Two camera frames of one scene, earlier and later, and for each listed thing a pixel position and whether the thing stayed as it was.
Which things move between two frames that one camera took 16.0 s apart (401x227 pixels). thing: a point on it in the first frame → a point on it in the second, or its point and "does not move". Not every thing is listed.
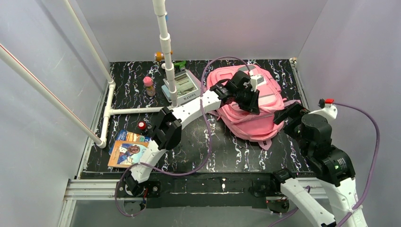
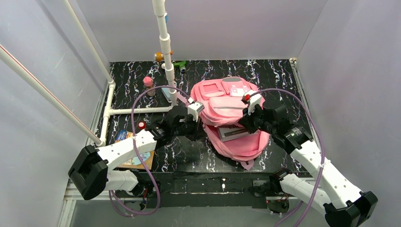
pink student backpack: [259, 127] → [222, 99]
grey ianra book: [187, 89] → [229, 132]
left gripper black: [248, 98] → [193, 127]
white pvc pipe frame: [160, 10] does not move
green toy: [181, 65] does not move
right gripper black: [288, 116] → [248, 118]
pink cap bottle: [150, 90] does not move
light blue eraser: [166, 92] does not move
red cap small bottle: [141, 125] does not move
